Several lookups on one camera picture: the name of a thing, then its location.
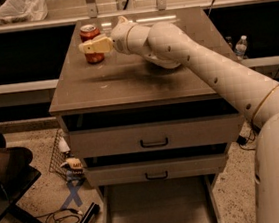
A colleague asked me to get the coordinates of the black cable right floor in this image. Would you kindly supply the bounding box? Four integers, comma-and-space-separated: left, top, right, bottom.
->
234, 127, 260, 154

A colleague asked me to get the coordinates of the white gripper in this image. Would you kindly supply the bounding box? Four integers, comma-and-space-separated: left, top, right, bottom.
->
79, 16, 151, 55

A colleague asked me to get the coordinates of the grey drawer cabinet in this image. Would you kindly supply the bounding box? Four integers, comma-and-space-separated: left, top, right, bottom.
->
38, 0, 275, 223

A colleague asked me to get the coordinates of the wire mesh basket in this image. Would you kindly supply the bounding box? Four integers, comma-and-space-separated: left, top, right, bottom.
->
48, 130, 67, 180

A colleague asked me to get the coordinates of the white plastic bag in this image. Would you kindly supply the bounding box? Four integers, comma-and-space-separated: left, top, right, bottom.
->
0, 0, 48, 24

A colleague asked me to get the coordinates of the blue tape cross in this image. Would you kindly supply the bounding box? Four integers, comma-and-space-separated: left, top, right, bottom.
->
61, 179, 84, 209

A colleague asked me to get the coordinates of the grey drawer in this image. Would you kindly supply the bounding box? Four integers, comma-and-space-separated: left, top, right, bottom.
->
67, 114, 244, 158
85, 154, 228, 187

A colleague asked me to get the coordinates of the open bottom drawer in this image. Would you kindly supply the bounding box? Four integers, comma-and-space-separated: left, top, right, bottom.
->
103, 176, 221, 223

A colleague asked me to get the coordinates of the clear water bottle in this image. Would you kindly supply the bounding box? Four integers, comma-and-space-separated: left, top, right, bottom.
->
234, 35, 248, 60

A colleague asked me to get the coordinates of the red coke can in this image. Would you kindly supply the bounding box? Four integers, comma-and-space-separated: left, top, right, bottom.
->
79, 24, 104, 64

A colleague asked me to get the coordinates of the grey middle drawer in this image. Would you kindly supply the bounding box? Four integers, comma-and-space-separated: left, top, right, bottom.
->
85, 154, 228, 187

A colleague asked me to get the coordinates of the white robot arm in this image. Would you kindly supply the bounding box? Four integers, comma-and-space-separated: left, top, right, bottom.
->
79, 16, 279, 223

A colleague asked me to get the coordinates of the grey top drawer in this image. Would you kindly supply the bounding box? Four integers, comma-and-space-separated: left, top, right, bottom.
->
67, 114, 244, 158

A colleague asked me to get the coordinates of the white paper bowl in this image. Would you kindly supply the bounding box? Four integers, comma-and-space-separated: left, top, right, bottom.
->
144, 54, 180, 70

